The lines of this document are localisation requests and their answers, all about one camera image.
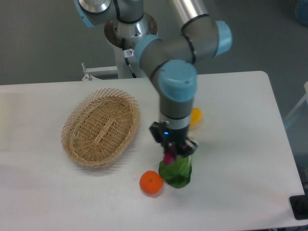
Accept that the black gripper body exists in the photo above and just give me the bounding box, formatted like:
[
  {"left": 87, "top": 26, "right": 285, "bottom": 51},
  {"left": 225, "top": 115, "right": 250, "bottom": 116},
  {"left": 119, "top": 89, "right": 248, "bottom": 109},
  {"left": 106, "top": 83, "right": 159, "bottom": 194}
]
[{"left": 149, "top": 122, "right": 189, "bottom": 151}]

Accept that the purple sweet potato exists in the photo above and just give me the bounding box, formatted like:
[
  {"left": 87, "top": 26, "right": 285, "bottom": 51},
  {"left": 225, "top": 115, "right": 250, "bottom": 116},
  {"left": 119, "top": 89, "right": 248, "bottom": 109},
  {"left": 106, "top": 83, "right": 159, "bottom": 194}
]
[{"left": 163, "top": 145, "right": 177, "bottom": 165}]

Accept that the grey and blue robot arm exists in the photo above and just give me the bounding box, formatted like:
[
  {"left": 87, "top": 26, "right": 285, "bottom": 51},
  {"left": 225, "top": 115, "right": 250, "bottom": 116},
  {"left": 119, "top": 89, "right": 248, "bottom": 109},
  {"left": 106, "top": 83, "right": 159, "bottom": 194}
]
[{"left": 75, "top": 0, "right": 232, "bottom": 157}]

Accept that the woven wicker basket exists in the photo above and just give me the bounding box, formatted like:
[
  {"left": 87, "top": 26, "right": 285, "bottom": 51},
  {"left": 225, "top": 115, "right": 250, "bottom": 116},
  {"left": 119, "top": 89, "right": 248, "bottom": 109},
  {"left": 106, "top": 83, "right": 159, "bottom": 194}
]
[{"left": 61, "top": 88, "right": 141, "bottom": 167}]

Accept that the green bok choy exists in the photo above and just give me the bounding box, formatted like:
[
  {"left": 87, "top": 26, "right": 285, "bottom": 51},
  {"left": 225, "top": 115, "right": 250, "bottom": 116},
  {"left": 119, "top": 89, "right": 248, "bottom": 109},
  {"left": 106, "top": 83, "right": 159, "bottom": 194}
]
[{"left": 158, "top": 155, "right": 193, "bottom": 189}]

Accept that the yellow mango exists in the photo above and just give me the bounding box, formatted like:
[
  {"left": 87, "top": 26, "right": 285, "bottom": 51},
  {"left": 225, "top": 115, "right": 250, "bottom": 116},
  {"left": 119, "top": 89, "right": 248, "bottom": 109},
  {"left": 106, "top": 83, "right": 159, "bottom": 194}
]
[{"left": 189, "top": 107, "right": 203, "bottom": 131}]

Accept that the orange mandarin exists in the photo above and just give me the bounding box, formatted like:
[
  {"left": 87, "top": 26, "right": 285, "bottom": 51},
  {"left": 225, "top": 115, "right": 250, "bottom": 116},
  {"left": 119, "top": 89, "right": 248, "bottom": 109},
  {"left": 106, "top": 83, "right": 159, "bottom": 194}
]
[{"left": 139, "top": 170, "right": 163, "bottom": 195}]

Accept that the black device at table corner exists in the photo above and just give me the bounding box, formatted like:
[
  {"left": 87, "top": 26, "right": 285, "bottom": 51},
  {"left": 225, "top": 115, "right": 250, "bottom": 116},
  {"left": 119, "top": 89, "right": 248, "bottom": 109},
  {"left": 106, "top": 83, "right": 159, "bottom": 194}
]
[{"left": 289, "top": 194, "right": 308, "bottom": 220}]

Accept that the black cable on pedestal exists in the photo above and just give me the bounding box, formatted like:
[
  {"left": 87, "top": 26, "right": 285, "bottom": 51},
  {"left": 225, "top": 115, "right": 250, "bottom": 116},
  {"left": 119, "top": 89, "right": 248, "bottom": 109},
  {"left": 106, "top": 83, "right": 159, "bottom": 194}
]
[{"left": 121, "top": 38, "right": 138, "bottom": 79}]

